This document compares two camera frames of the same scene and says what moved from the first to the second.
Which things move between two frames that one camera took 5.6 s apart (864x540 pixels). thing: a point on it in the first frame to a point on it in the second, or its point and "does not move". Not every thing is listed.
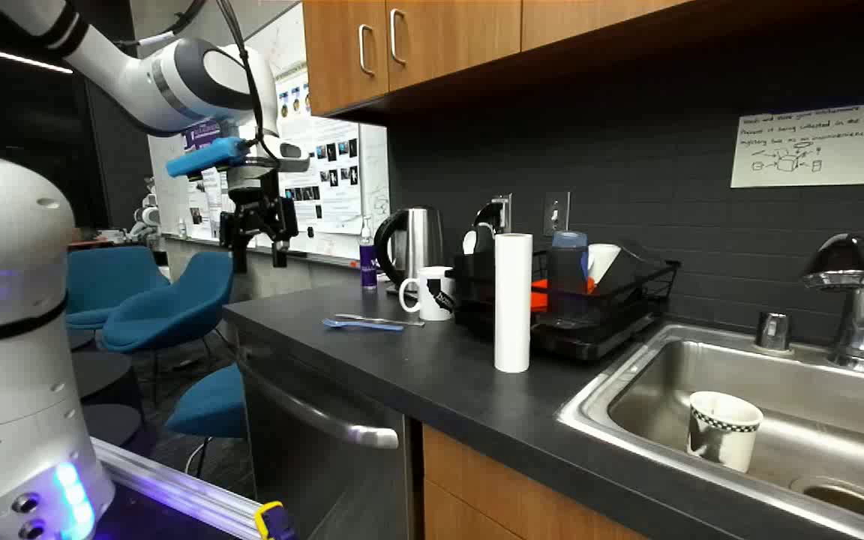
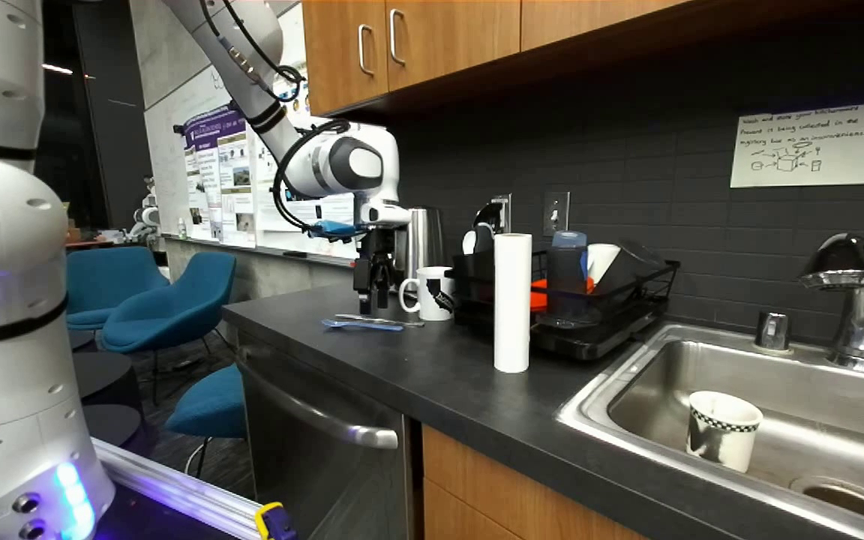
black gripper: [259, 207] to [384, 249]
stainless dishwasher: [336, 466] does not move
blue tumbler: [567, 253] does not move
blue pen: [336, 324] does not move
